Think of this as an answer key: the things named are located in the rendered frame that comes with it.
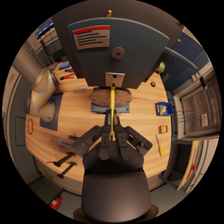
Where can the brass knob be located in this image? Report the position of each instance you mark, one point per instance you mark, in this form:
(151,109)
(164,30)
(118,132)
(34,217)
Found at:
(109,13)

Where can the blue crimper base plate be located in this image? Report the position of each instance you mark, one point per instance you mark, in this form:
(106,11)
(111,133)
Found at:
(122,109)

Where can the dark brown crimper back column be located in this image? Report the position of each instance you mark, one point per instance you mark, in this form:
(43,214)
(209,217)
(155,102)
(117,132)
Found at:
(63,43)

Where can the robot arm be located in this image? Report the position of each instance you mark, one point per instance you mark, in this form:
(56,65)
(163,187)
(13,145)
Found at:
(36,77)

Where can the blue flat box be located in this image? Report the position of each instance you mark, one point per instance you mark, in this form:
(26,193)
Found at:
(64,65)

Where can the wooden board with red mark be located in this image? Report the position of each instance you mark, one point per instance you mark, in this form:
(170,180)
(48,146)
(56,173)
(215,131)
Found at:
(189,166)

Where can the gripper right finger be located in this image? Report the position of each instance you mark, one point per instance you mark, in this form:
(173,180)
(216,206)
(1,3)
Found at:
(122,136)

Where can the blue grey crimper body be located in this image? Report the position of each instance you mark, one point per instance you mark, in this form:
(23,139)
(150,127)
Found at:
(136,43)

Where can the grey electrical cabinet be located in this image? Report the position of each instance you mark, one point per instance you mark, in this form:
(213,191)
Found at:
(197,108)

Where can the shelf with blue bins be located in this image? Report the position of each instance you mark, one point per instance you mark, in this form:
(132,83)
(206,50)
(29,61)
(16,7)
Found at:
(42,33)

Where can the blue parts bin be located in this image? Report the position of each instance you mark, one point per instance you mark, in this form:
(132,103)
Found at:
(162,109)

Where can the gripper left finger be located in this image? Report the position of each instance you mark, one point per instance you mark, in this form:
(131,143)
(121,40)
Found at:
(105,133)

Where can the small brown box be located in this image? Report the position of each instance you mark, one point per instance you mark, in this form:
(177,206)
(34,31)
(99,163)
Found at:
(163,129)

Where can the grey metal block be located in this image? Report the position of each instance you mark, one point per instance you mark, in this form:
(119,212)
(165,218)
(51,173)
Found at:
(63,142)

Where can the dark round nut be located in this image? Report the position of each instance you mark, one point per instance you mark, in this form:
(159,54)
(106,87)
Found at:
(153,84)

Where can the black bar clamp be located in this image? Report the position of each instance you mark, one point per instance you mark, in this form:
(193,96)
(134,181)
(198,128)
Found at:
(63,159)
(67,169)

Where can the blue tall cabinet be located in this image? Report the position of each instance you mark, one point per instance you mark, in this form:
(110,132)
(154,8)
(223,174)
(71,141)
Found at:
(183,50)

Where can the blue metal bench frame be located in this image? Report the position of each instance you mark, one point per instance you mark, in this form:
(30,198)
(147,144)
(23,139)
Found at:
(172,120)

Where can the grey round turret disc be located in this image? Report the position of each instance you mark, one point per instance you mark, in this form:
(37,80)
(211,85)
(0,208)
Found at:
(101,97)

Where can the blue mounting sheet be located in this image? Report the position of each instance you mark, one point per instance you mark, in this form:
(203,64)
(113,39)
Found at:
(56,99)

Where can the small brown block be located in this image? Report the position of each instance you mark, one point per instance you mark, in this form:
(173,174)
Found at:
(72,136)

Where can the blue grey crimper lever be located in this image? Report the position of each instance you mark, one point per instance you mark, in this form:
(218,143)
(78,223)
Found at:
(182,58)

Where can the red floor box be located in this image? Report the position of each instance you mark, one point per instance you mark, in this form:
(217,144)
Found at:
(55,203)

